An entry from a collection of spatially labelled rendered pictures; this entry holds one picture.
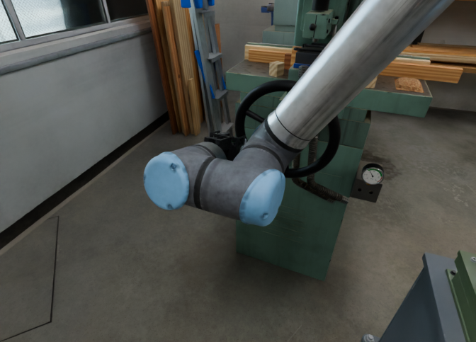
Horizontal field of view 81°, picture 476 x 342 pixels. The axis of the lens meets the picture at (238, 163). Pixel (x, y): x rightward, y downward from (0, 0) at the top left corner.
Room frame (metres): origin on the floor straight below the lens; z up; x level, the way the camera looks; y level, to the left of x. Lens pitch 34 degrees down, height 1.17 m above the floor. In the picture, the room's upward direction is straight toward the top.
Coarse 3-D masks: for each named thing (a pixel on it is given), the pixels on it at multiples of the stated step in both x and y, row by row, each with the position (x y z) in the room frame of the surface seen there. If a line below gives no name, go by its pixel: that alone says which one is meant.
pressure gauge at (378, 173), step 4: (368, 164) 0.71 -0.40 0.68; (372, 164) 0.70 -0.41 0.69; (376, 164) 0.70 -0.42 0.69; (364, 168) 0.70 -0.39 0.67; (368, 168) 0.69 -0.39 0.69; (372, 168) 0.68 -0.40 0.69; (376, 168) 0.68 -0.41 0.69; (380, 168) 0.69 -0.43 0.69; (364, 172) 0.69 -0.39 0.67; (368, 172) 0.69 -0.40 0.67; (372, 172) 0.68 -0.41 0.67; (376, 172) 0.68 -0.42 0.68; (380, 172) 0.68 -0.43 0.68; (364, 176) 0.69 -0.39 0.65; (368, 176) 0.69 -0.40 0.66; (376, 176) 0.68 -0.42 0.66; (380, 176) 0.67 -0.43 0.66; (384, 176) 0.67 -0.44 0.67; (364, 180) 0.69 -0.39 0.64; (368, 180) 0.68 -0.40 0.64; (372, 180) 0.68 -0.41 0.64; (376, 180) 0.68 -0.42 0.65; (380, 180) 0.67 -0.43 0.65; (368, 184) 0.70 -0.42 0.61; (372, 184) 0.68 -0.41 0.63
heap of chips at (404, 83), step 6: (402, 78) 0.82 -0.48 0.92; (408, 78) 0.81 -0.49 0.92; (396, 84) 0.80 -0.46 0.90; (402, 84) 0.77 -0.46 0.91; (408, 84) 0.77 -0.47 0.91; (414, 84) 0.77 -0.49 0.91; (420, 84) 0.77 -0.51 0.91; (402, 90) 0.76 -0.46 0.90; (408, 90) 0.76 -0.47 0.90; (414, 90) 0.75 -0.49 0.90; (420, 90) 0.75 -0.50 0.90
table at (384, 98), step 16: (240, 64) 1.02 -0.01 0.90; (256, 64) 1.02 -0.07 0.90; (240, 80) 0.91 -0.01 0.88; (256, 80) 0.89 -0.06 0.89; (272, 80) 0.87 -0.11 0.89; (384, 80) 0.85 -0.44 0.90; (368, 96) 0.76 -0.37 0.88; (384, 96) 0.75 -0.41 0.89; (400, 96) 0.74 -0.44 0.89; (416, 96) 0.72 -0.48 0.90; (400, 112) 0.73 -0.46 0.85; (416, 112) 0.72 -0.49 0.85
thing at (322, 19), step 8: (312, 16) 0.95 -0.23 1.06; (320, 16) 0.94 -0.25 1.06; (328, 16) 0.93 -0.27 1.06; (304, 24) 0.96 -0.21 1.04; (320, 24) 0.94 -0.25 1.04; (328, 24) 0.96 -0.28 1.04; (304, 32) 0.96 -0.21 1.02; (312, 32) 0.95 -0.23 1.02; (320, 32) 0.94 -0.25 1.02; (328, 32) 0.99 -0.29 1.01; (312, 40) 0.99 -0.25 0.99
